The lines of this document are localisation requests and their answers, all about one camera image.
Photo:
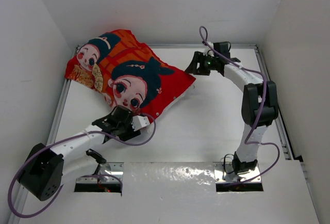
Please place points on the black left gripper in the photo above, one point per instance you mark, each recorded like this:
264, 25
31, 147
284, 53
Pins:
130, 132

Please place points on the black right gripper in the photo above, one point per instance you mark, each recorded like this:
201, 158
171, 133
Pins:
198, 58

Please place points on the white pillow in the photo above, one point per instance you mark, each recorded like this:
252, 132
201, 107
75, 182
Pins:
170, 106

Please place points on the red and pink pillowcase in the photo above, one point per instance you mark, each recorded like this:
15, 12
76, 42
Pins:
128, 73

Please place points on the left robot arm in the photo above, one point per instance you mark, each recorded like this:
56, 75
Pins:
49, 167

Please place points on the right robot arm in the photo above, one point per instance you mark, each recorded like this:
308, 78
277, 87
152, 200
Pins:
259, 102

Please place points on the white front cover board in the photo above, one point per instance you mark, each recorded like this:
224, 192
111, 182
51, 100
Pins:
186, 193

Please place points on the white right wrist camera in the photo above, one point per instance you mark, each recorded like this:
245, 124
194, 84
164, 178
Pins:
208, 50

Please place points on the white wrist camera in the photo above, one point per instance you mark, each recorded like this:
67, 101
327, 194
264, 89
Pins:
208, 50
140, 122

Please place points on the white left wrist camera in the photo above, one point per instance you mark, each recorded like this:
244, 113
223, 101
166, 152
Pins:
140, 122

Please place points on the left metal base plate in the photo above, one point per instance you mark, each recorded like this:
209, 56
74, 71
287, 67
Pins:
110, 173

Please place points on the metal base plate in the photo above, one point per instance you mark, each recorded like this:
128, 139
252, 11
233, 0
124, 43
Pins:
110, 173
223, 174

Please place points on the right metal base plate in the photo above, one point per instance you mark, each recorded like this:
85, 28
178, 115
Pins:
223, 174

